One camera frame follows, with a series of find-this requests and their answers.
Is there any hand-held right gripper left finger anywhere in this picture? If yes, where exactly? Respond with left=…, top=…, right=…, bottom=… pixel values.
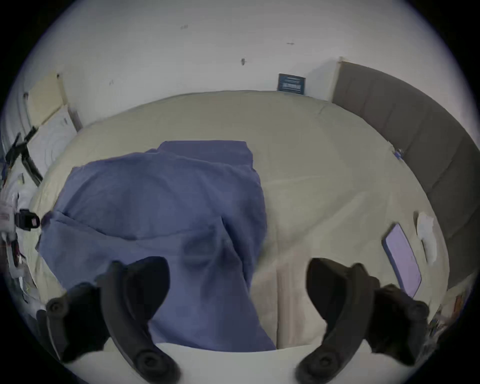
left=46, top=256, right=181, bottom=384

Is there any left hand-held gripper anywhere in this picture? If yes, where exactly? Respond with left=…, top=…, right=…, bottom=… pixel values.
left=0, top=199, right=55, bottom=241

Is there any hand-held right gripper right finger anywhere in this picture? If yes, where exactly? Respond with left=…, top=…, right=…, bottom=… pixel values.
left=294, top=257, right=430, bottom=384

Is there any dark blue shirt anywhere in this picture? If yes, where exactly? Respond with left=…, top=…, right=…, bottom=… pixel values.
left=35, top=140, right=277, bottom=352

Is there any black tripod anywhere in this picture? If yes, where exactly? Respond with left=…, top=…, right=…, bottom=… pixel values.
left=3, top=127, right=44, bottom=187

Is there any small white cloth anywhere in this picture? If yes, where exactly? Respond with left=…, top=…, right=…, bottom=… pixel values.
left=416, top=211, right=438, bottom=265

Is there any bed with beige sheet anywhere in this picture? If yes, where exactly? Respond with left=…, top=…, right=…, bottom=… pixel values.
left=28, top=90, right=451, bottom=352

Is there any grey padded headboard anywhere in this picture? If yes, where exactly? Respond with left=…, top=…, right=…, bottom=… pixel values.
left=331, top=61, right=480, bottom=290

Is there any dark blue card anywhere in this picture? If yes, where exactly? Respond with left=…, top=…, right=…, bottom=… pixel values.
left=277, top=73, right=307, bottom=95

